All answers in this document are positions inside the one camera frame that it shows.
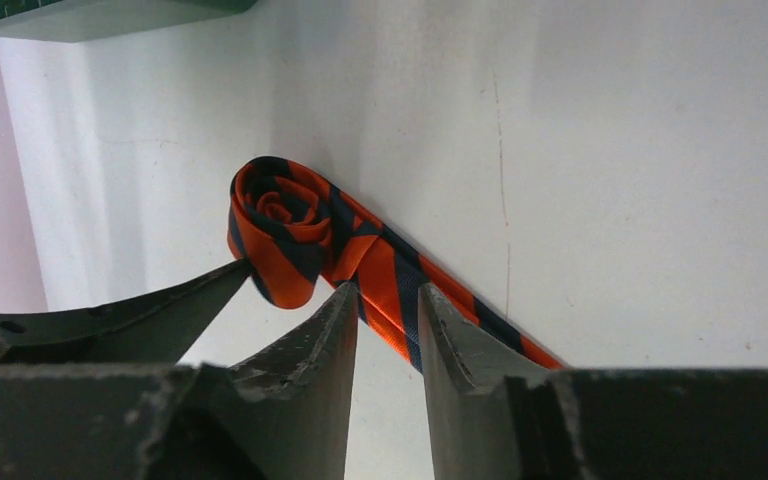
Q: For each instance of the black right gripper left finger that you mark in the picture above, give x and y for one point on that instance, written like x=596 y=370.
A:
x=281 y=414

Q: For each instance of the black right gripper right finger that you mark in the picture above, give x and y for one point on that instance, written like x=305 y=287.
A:
x=494 y=414

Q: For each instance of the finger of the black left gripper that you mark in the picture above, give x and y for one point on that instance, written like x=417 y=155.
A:
x=157 y=327

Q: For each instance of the orange navy striped tie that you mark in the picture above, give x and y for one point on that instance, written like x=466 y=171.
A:
x=295 y=227

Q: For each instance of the green compartment organizer tray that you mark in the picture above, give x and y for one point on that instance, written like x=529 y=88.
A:
x=73 y=21

